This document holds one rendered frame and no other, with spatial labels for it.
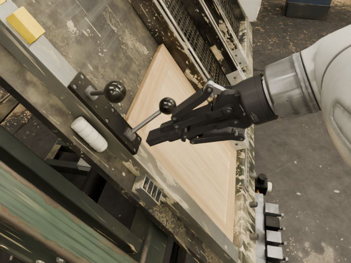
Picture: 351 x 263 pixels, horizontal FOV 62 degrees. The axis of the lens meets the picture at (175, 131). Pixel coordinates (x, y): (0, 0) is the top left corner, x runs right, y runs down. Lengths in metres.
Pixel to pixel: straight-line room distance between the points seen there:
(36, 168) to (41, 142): 2.20
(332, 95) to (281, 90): 0.13
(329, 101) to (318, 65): 0.11
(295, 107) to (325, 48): 0.08
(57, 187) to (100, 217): 0.12
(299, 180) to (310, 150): 0.37
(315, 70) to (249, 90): 0.09
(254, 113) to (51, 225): 0.34
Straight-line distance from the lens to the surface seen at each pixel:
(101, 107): 0.61
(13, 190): 0.45
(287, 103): 0.44
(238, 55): 1.77
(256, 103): 0.44
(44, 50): 0.59
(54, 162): 2.34
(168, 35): 1.01
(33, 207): 0.47
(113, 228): 0.70
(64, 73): 0.59
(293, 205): 2.31
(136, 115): 0.74
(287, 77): 0.43
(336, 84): 0.31
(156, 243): 0.79
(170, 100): 0.61
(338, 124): 0.28
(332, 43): 0.42
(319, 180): 2.53
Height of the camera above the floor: 1.82
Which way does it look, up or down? 44 degrees down
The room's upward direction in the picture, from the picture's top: straight up
